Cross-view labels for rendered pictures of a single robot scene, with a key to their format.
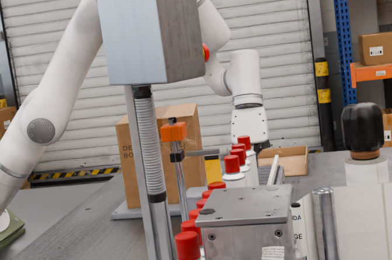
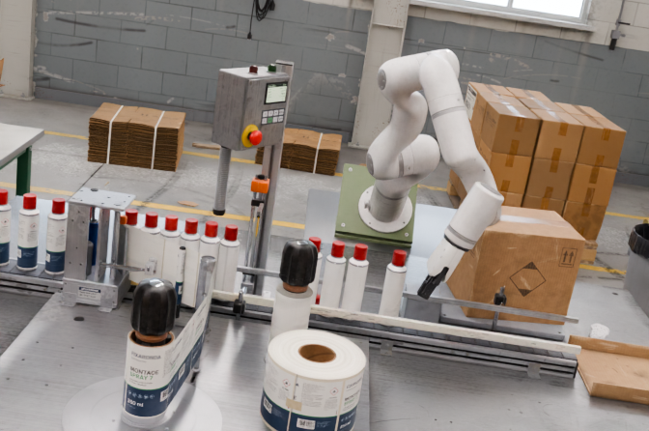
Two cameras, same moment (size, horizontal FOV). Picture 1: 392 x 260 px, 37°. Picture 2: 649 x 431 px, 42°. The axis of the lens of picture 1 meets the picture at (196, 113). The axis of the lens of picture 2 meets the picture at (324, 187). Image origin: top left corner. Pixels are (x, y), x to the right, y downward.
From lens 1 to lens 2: 2.26 m
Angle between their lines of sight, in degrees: 76
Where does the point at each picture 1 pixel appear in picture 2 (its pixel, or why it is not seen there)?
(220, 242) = not seen: hidden behind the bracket
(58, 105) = (380, 151)
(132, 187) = not seen: hidden behind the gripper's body
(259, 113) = (444, 248)
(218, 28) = (444, 147)
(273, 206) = (85, 200)
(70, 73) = (391, 130)
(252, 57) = (475, 194)
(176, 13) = (226, 101)
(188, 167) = (469, 276)
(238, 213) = (83, 194)
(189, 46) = (230, 127)
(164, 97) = not seen: outside the picture
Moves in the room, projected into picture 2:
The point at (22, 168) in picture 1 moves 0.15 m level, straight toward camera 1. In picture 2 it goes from (380, 188) to (341, 189)
